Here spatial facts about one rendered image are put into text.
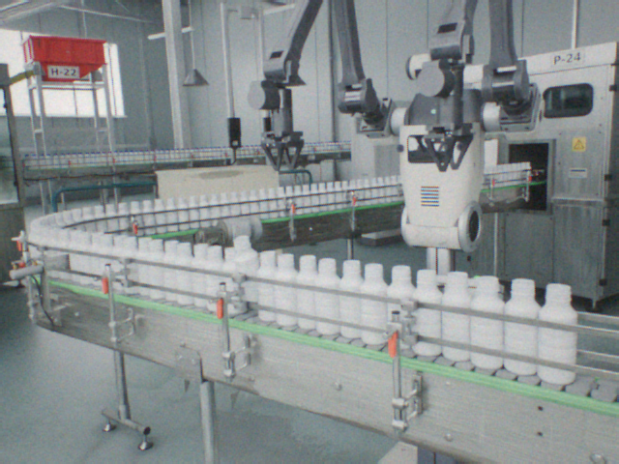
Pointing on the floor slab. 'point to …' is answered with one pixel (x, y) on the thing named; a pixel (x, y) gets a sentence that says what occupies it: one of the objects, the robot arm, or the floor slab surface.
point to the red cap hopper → (69, 58)
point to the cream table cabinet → (217, 183)
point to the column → (177, 73)
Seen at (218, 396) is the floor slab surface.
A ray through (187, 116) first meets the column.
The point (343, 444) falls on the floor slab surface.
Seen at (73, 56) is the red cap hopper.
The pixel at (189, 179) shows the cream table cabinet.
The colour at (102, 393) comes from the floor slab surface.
